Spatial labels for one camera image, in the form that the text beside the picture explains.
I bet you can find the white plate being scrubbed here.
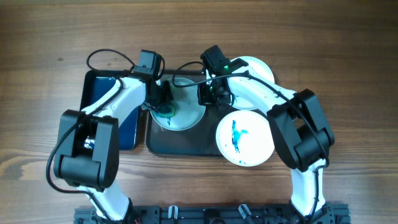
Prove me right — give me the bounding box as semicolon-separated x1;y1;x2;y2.
150;78;206;131

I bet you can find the white plate with blue stain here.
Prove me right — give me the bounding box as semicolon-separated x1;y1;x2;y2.
215;110;275;167

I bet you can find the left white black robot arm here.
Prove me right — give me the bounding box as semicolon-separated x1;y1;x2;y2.
46;72;173;223

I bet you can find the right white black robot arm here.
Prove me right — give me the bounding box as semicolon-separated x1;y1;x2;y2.
201;56;335;222

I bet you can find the large brown tray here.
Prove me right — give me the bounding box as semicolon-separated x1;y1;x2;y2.
144;69;268;157

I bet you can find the small blue tray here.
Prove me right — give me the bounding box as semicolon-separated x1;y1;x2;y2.
80;70;140;151

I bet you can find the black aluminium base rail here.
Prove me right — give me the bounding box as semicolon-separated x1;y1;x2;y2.
73;203;351;224

